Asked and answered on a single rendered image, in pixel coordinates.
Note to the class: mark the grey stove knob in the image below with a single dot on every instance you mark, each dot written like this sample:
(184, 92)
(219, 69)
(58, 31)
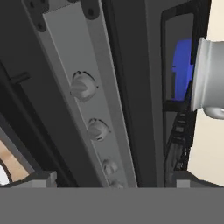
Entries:
(83, 87)
(110, 166)
(97, 129)
(117, 184)

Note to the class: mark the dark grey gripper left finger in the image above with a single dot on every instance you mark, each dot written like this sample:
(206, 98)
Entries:
(40, 178)

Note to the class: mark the pale grey kettle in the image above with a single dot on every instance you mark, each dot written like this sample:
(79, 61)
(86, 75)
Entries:
(210, 78)

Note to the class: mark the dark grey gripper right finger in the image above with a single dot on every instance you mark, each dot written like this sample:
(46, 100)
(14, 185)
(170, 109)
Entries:
(182, 178)

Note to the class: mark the grey and black stove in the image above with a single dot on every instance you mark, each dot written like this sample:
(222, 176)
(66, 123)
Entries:
(137, 87)

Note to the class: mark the blue burner flame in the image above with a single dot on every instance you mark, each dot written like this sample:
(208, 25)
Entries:
(182, 70)

